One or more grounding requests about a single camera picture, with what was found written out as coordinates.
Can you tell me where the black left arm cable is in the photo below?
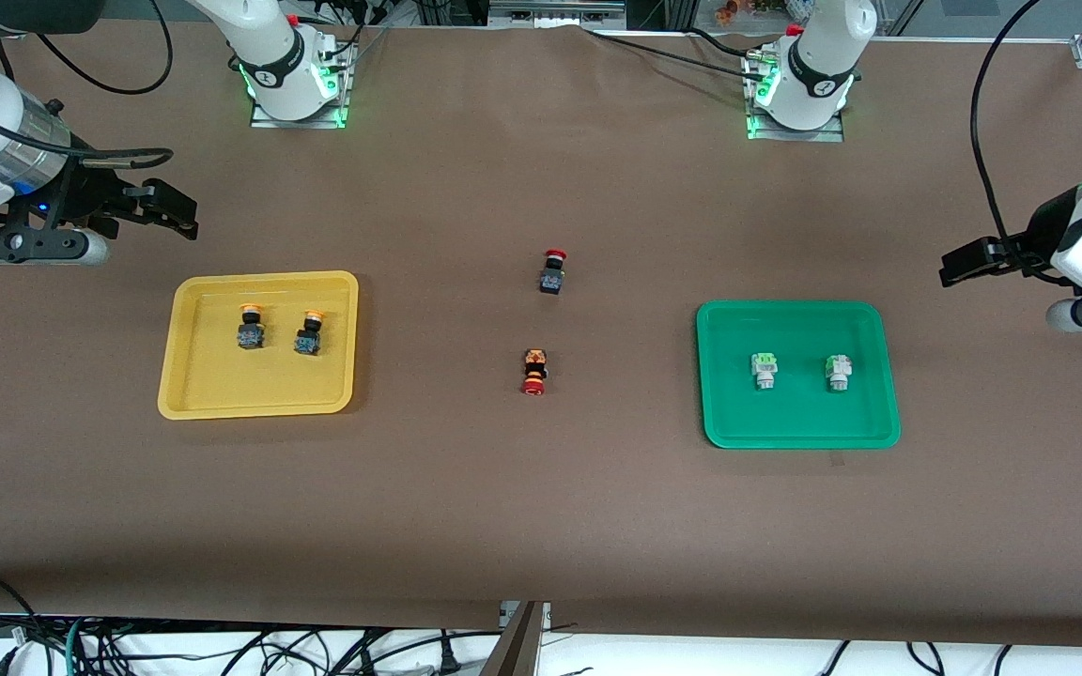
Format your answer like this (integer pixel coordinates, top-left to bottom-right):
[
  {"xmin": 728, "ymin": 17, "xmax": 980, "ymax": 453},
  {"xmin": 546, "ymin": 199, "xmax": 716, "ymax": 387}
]
[{"xmin": 970, "ymin": 0, "xmax": 1068, "ymax": 283}]

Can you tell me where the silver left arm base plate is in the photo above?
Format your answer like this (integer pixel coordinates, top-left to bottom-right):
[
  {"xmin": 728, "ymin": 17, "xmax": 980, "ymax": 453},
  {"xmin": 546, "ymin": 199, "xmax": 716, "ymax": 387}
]
[{"xmin": 743, "ymin": 49, "xmax": 847, "ymax": 144}]

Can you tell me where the black floor cable bundle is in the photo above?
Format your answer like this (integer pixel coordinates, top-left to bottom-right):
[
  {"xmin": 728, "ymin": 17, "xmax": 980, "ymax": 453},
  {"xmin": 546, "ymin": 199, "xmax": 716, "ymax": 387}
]
[{"xmin": 222, "ymin": 627, "xmax": 471, "ymax": 676}]

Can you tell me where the grey power strip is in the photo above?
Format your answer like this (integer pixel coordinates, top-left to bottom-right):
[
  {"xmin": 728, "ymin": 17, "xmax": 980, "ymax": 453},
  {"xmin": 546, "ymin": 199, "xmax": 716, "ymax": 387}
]
[{"xmin": 488, "ymin": 0, "xmax": 627, "ymax": 29}]

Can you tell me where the table cover sheet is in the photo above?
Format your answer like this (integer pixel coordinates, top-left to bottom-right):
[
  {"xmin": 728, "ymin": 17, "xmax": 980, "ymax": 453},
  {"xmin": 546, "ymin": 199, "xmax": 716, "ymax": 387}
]
[{"xmin": 0, "ymin": 19, "xmax": 1082, "ymax": 649}]

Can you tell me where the yellow plastic tray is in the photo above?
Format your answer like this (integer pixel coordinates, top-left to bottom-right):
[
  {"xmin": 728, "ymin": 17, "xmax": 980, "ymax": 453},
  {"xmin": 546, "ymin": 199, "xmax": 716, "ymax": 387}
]
[{"xmin": 157, "ymin": 270, "xmax": 360, "ymax": 421}]

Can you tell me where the black looping arm cable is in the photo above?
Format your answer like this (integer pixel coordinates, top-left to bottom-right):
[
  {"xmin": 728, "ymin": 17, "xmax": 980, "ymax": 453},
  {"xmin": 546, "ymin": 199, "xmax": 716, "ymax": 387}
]
[{"xmin": 34, "ymin": 0, "xmax": 174, "ymax": 95}]

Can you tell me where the colourful background object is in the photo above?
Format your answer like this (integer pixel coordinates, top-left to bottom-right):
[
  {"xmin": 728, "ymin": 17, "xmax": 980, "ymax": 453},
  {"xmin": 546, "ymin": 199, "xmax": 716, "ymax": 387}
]
[{"xmin": 715, "ymin": 0, "xmax": 788, "ymax": 25}]

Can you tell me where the green plastic tray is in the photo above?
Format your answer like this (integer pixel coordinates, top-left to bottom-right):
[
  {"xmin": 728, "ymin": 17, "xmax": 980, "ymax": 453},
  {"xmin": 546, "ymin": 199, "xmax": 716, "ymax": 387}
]
[{"xmin": 696, "ymin": 300, "xmax": 902, "ymax": 451}]

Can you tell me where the black cable on table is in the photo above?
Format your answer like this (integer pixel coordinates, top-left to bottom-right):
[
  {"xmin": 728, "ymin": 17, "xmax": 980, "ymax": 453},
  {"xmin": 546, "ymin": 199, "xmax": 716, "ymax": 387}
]
[
  {"xmin": 688, "ymin": 26, "xmax": 772, "ymax": 55},
  {"xmin": 583, "ymin": 26, "xmax": 760, "ymax": 71}
]

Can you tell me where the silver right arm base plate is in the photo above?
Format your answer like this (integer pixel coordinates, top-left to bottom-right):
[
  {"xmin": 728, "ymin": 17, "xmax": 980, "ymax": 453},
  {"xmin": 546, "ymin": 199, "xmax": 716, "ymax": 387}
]
[{"xmin": 248, "ymin": 33, "xmax": 356, "ymax": 131}]

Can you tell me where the teal floor cable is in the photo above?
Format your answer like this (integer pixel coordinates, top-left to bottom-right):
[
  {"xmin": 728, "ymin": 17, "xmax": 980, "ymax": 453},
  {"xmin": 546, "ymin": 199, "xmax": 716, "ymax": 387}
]
[{"xmin": 64, "ymin": 615, "xmax": 89, "ymax": 676}]

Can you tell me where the table leg strut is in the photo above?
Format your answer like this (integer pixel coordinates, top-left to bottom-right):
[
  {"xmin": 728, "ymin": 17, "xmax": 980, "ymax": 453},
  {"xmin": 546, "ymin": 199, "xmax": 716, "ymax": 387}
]
[{"xmin": 480, "ymin": 601, "xmax": 549, "ymax": 676}]

